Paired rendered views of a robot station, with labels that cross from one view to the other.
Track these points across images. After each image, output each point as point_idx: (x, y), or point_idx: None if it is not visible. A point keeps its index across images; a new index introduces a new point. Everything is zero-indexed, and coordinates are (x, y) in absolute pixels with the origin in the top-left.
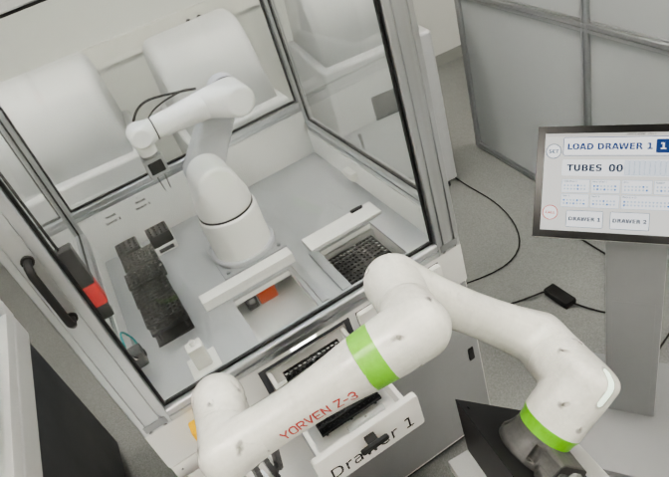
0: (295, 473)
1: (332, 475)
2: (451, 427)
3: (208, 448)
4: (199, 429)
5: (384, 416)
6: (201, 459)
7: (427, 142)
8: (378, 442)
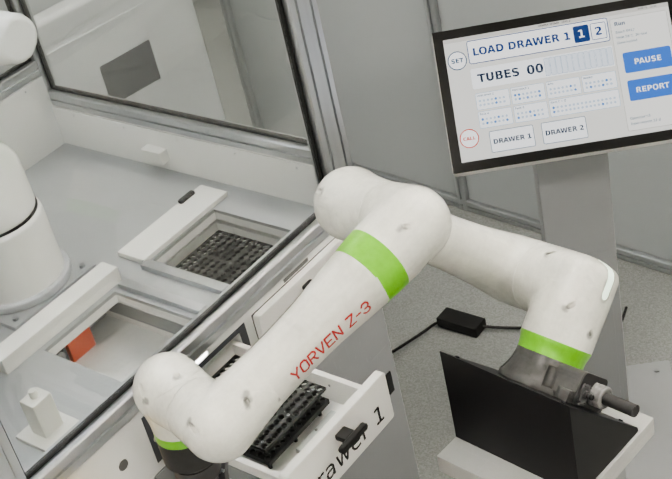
0: None
1: None
2: None
3: (207, 411)
4: (176, 405)
5: (354, 403)
6: (200, 428)
7: (315, 57)
8: (357, 433)
